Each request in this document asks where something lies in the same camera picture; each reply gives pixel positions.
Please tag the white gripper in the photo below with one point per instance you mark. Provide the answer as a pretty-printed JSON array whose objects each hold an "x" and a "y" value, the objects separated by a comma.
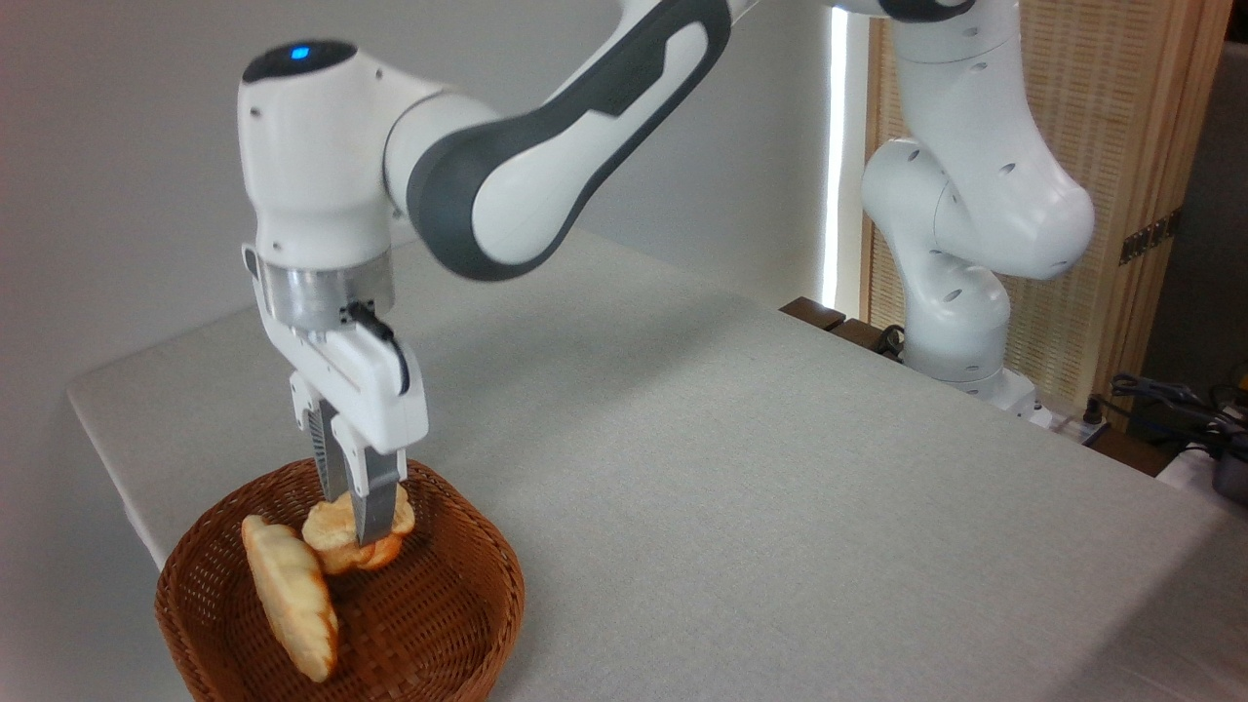
[{"x": 366, "y": 390}]

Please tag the round bread roll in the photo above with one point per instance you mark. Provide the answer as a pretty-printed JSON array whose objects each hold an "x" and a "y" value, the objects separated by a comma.
[{"x": 330, "y": 531}]

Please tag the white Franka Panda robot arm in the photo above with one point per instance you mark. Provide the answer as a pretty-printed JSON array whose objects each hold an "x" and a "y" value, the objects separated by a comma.
[{"x": 312, "y": 156}]

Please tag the long croissant bread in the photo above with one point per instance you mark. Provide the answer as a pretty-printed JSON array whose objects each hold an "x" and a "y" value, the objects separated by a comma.
[{"x": 288, "y": 595}]

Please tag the brown wicker basket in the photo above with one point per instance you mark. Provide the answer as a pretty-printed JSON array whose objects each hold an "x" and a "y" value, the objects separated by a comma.
[{"x": 439, "y": 624}]

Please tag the grey tablecloth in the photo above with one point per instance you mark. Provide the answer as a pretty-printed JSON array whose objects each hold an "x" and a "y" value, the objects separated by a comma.
[{"x": 780, "y": 487}]

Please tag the white power strip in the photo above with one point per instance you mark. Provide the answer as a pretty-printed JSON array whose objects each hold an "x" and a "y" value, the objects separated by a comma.
[{"x": 1068, "y": 424}]

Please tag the metal screen hinge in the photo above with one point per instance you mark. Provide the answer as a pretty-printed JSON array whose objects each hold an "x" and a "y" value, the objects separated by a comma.
[{"x": 1150, "y": 236}]

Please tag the bamboo folding screen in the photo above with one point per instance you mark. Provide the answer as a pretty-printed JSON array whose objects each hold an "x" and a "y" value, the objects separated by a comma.
[{"x": 1121, "y": 117}]

